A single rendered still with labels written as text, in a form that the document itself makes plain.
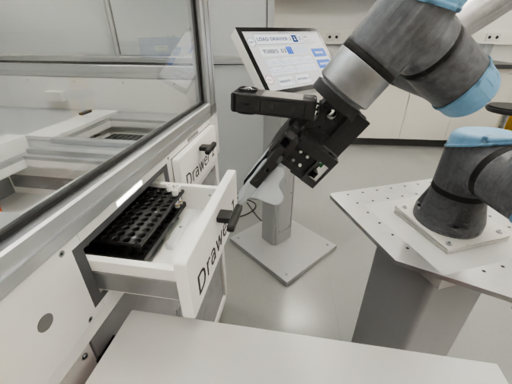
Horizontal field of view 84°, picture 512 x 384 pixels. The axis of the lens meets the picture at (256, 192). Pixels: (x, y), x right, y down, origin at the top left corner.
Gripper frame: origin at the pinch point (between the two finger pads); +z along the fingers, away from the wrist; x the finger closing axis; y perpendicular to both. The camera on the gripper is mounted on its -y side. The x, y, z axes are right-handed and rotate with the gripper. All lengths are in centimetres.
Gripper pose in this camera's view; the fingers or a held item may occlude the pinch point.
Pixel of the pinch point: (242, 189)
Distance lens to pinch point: 46.0
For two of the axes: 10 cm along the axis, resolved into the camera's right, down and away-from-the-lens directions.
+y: 8.1, 5.7, 1.7
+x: 1.6, -4.9, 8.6
